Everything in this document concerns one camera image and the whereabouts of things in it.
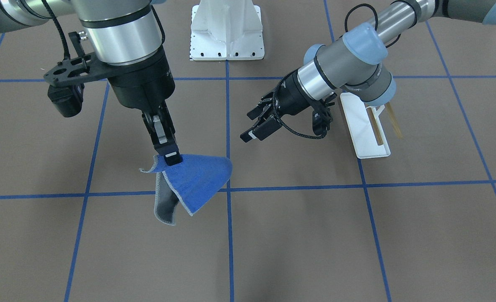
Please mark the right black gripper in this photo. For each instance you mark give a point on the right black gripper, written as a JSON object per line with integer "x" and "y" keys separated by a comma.
{"x": 141, "y": 84}

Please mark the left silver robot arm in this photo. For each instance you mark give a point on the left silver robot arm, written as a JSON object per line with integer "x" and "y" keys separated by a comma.
{"x": 354, "y": 62}

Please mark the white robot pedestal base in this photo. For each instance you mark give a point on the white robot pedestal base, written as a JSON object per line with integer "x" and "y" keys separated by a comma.
{"x": 226, "y": 30}

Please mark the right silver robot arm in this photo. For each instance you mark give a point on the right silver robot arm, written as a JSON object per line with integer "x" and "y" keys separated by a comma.
{"x": 121, "y": 41}

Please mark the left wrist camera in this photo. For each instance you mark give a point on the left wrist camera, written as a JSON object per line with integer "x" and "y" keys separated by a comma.
{"x": 321, "y": 120}

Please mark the blue microfiber towel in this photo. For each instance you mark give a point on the blue microfiber towel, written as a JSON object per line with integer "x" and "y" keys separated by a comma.
{"x": 191, "y": 183}

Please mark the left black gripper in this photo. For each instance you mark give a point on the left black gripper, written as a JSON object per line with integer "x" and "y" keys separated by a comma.
{"x": 290, "y": 97}

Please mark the white towel rack wooden bars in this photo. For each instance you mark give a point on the white towel rack wooden bars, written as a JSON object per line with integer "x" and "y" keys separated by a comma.
{"x": 365, "y": 128}

